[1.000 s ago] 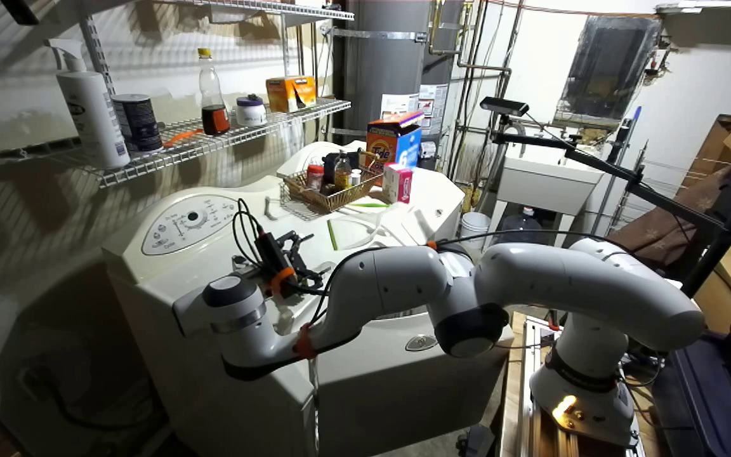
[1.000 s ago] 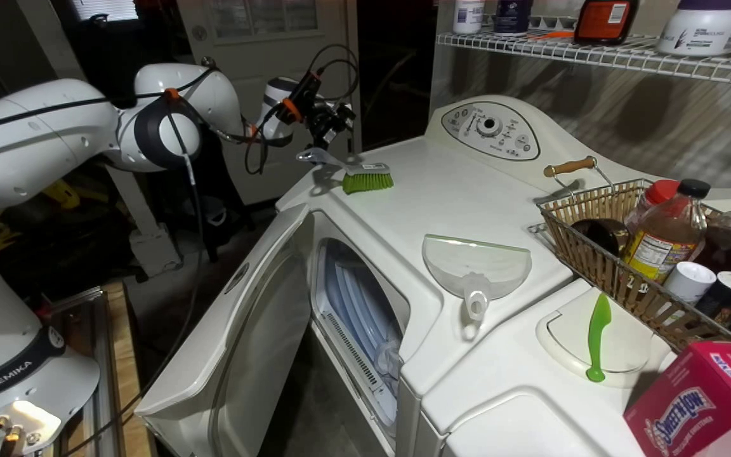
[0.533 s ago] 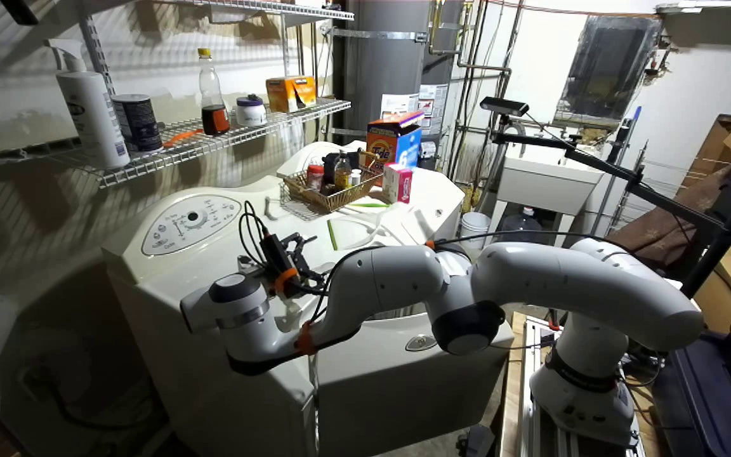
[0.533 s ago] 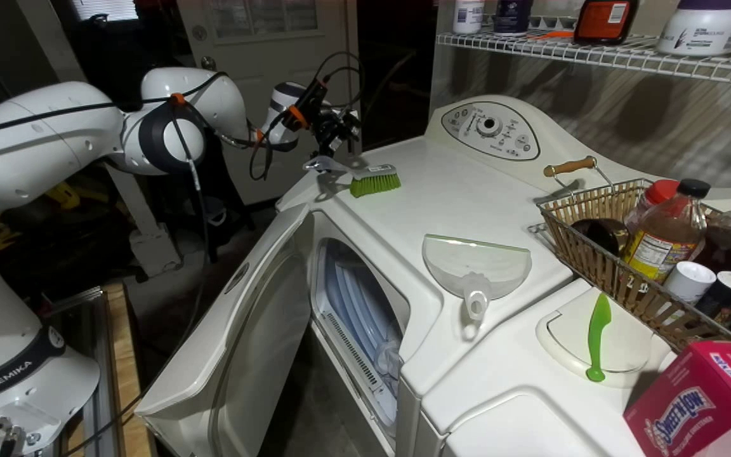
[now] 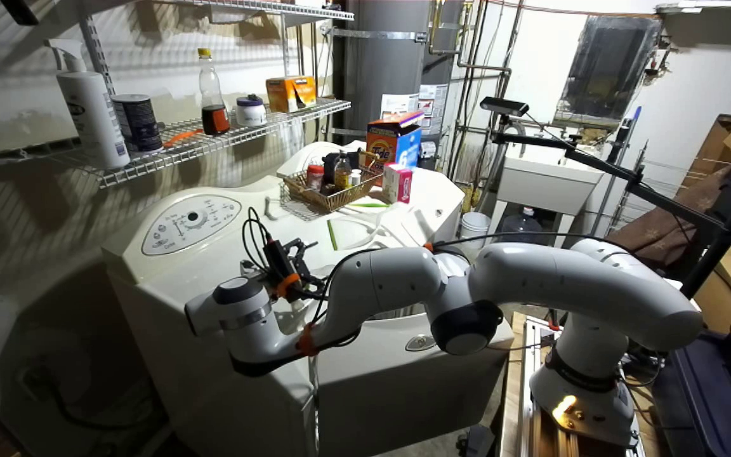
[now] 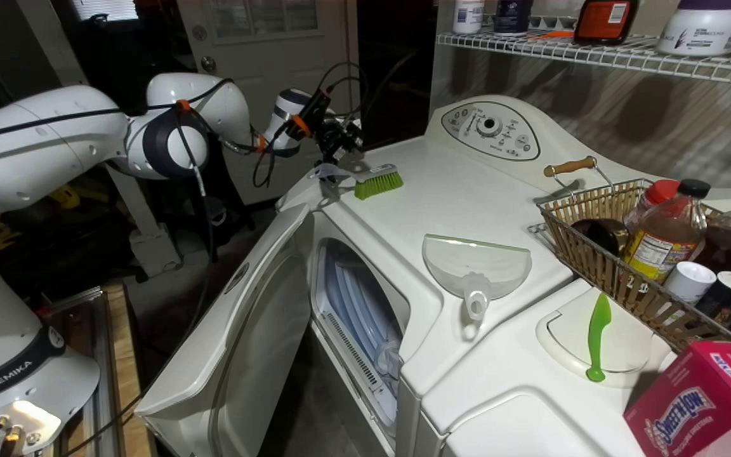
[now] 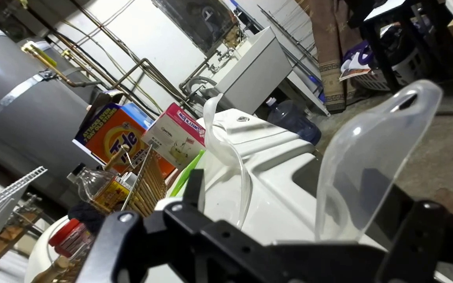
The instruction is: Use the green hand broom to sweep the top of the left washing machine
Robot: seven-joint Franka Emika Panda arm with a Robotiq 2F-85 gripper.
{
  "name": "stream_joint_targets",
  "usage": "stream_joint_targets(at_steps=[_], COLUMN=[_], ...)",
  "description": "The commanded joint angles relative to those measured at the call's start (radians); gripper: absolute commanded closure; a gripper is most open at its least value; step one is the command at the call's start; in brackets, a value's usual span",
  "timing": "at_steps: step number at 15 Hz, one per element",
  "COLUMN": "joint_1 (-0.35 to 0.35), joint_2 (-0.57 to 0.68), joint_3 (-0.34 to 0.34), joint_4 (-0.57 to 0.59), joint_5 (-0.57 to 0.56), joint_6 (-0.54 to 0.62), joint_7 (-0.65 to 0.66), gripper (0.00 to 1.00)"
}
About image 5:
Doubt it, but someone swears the dark blue jar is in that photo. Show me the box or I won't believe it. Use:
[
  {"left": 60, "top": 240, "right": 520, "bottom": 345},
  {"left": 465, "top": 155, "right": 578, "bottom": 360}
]
[{"left": 109, "top": 93, "right": 164, "bottom": 157}]

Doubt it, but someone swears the dark blue storage bin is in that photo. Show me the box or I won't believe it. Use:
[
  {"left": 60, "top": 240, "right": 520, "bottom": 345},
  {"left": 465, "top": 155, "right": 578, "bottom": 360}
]
[{"left": 652, "top": 325, "right": 731, "bottom": 457}]

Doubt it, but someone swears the clear bottle dark liquid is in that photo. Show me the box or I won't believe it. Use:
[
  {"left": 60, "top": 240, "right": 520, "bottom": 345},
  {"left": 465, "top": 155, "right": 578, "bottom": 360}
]
[{"left": 194, "top": 46, "right": 234, "bottom": 140}]

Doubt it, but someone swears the tall white plastic bottle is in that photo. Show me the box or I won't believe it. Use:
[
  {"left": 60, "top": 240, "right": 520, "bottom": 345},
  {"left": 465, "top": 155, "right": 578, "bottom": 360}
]
[{"left": 54, "top": 49, "right": 134, "bottom": 176}]

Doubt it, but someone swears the black stand camera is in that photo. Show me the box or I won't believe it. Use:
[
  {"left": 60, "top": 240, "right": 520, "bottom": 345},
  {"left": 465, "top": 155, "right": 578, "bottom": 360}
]
[{"left": 477, "top": 95, "right": 533, "bottom": 121}]

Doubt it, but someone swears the pink cardboard box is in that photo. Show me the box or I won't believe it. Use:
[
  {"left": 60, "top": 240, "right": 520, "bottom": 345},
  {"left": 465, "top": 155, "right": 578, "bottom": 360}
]
[{"left": 380, "top": 164, "right": 416, "bottom": 206}]

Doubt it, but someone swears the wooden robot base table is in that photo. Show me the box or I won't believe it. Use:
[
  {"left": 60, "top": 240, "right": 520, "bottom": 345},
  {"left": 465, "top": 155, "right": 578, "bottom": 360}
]
[{"left": 498, "top": 310, "right": 666, "bottom": 457}]

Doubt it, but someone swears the black washer hose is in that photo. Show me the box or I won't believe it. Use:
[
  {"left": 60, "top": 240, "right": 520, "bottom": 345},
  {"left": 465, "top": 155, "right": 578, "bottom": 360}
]
[{"left": 15, "top": 360, "right": 164, "bottom": 434}]

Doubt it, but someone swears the oval washer control panel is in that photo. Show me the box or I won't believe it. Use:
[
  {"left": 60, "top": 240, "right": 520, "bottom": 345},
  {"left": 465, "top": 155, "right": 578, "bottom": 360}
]
[{"left": 138, "top": 194, "right": 247, "bottom": 259}]

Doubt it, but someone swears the yellow bag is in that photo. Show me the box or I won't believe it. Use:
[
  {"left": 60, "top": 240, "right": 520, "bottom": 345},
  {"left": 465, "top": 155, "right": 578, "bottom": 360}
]
[{"left": 291, "top": 74, "right": 323, "bottom": 112}]

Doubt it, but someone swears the white wire shelf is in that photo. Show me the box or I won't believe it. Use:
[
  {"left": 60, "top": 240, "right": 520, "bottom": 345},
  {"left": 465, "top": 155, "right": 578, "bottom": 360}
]
[{"left": 0, "top": 96, "right": 356, "bottom": 195}]

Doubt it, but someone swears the white bucket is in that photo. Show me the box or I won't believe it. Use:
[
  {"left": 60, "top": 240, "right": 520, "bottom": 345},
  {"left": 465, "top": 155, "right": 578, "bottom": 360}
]
[{"left": 458, "top": 211, "right": 493, "bottom": 249}]

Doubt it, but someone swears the white jar dark lid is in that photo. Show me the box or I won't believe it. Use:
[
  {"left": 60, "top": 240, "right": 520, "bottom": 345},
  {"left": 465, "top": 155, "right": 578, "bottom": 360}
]
[{"left": 234, "top": 93, "right": 269, "bottom": 131}]

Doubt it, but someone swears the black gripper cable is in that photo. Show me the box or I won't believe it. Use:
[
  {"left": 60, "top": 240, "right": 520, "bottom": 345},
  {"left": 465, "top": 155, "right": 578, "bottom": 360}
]
[{"left": 239, "top": 204, "right": 469, "bottom": 354}]

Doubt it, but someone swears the white washing machine open door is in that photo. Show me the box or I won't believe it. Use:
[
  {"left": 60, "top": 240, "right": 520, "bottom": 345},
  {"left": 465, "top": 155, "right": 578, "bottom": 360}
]
[{"left": 101, "top": 173, "right": 437, "bottom": 457}]

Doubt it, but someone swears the white box red print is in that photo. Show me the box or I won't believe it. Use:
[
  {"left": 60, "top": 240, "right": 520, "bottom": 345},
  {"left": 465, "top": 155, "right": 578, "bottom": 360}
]
[{"left": 379, "top": 90, "right": 425, "bottom": 122}]

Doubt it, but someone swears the dark grey wall panel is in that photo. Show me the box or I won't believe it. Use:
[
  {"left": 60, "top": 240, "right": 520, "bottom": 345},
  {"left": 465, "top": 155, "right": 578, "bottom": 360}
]
[{"left": 553, "top": 14, "right": 666, "bottom": 131}]

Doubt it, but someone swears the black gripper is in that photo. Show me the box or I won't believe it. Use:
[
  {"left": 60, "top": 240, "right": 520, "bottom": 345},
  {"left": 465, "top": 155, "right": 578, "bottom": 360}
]
[{"left": 262, "top": 237, "right": 326, "bottom": 301}]

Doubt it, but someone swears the black floor object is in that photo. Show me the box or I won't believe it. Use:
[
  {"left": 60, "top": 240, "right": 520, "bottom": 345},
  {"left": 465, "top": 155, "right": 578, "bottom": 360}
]
[{"left": 455, "top": 425, "right": 501, "bottom": 457}]

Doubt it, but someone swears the wicker basket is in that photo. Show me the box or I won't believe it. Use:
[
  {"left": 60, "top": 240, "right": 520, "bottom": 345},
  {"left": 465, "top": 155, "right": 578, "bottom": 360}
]
[{"left": 283, "top": 170, "right": 379, "bottom": 217}]

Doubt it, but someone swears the small orange item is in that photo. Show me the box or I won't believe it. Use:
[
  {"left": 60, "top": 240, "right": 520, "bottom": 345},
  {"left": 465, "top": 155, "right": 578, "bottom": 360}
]
[{"left": 159, "top": 124, "right": 209, "bottom": 154}]

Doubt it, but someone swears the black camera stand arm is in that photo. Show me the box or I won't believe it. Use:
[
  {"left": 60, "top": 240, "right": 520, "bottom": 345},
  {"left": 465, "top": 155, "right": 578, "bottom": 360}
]
[{"left": 491, "top": 124, "right": 729, "bottom": 240}]

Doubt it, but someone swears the amber bottle yellow label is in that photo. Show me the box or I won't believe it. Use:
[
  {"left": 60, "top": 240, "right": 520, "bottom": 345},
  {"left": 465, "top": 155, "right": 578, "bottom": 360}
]
[{"left": 323, "top": 150, "right": 352, "bottom": 194}]

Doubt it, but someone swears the white utility sink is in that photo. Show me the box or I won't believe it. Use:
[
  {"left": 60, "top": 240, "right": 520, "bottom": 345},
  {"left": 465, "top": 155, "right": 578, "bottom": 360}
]
[{"left": 498, "top": 155, "right": 606, "bottom": 220}]

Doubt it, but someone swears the orange and blue detergent box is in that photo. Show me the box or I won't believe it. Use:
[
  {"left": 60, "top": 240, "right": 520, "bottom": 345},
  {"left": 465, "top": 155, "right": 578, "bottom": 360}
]
[{"left": 364, "top": 109, "right": 428, "bottom": 176}]

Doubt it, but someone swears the grey water heater tank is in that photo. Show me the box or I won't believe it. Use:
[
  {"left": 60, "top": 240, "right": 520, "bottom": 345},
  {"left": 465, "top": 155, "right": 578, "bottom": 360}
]
[{"left": 340, "top": 0, "right": 435, "bottom": 142}]

